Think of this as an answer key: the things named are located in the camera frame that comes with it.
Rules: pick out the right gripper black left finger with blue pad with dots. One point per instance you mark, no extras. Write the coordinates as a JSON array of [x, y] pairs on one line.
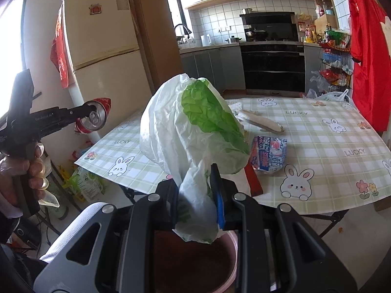
[[154, 212]]

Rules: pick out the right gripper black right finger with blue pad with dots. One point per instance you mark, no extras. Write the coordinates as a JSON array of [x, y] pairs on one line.
[[265, 237]]

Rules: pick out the red soda can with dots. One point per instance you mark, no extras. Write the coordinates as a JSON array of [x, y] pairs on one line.
[[96, 119]]

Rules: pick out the white green plastic bag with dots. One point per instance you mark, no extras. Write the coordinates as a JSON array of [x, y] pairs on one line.
[[187, 127]]

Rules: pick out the pink trash bin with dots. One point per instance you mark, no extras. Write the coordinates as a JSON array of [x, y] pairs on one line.
[[181, 266]]

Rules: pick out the grey kitchen cabinets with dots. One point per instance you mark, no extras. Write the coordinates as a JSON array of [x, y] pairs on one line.
[[221, 65]]

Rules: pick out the black kitchen faucet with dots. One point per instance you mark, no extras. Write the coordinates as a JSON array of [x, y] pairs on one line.
[[185, 32]]

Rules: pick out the gloved left hand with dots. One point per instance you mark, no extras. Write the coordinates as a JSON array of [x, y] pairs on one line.
[[12, 167]]

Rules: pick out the blue pink snack wrapper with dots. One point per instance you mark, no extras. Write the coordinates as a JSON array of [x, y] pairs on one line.
[[268, 154]]

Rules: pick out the red cloth on fridge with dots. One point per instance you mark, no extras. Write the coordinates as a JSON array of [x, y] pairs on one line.
[[58, 52]]

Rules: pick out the green plaid bunny tablecloth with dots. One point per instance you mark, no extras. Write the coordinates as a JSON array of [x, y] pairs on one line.
[[336, 160]]

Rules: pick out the cream refrigerator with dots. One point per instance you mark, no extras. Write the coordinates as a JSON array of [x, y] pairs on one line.
[[104, 58]]

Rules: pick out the white plastic bag on floor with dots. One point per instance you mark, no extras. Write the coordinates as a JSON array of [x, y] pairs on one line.
[[338, 96]]

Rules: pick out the black oven stove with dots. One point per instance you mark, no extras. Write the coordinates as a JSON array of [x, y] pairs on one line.
[[272, 55]]

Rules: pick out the white electric kettle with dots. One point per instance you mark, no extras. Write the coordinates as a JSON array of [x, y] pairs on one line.
[[206, 40]]

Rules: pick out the red apron hanging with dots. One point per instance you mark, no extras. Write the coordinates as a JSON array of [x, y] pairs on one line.
[[370, 50]]

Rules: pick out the wire storage rack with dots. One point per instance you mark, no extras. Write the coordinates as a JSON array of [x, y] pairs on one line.
[[336, 60]]

